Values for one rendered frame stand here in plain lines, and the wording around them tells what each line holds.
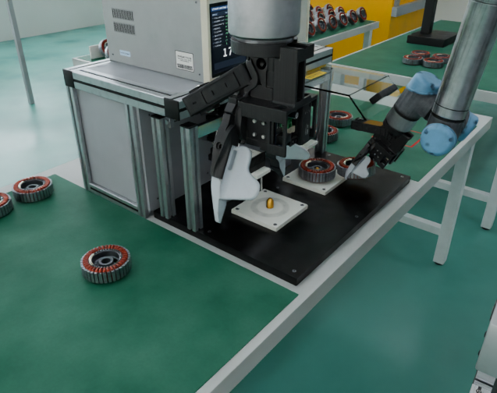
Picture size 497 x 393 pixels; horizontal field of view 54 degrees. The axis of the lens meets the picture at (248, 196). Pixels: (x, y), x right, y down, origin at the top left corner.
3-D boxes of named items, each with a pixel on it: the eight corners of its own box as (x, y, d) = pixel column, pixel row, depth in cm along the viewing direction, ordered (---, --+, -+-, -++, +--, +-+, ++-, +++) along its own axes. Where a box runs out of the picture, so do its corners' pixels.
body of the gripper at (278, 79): (282, 164, 52) (287, 50, 46) (218, 146, 57) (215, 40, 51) (315, 141, 58) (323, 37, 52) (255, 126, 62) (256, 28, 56)
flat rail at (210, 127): (327, 82, 156) (328, 72, 155) (191, 141, 114) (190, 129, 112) (324, 81, 157) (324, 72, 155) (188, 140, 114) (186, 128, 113)
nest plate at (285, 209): (307, 208, 134) (307, 204, 134) (275, 231, 124) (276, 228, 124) (264, 192, 143) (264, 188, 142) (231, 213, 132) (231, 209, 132)
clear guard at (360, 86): (403, 98, 144) (406, 78, 141) (366, 121, 127) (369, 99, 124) (309, 79, 161) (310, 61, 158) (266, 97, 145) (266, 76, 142)
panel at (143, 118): (288, 139, 178) (291, 55, 163) (150, 212, 133) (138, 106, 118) (285, 138, 178) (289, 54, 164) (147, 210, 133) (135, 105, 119)
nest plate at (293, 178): (349, 177, 151) (350, 173, 150) (324, 195, 141) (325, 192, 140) (308, 164, 159) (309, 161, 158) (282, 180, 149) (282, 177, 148)
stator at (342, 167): (382, 171, 146) (382, 159, 145) (363, 182, 139) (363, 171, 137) (349, 164, 153) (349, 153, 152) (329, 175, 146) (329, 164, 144)
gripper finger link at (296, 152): (311, 185, 65) (294, 146, 57) (273, 175, 68) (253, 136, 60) (321, 167, 66) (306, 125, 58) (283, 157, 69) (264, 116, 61)
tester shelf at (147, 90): (331, 61, 156) (333, 47, 153) (179, 121, 109) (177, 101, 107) (227, 43, 179) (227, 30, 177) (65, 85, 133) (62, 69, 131)
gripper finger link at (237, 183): (239, 232, 52) (266, 150, 52) (196, 216, 55) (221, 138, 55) (252, 235, 55) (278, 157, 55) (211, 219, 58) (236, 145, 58)
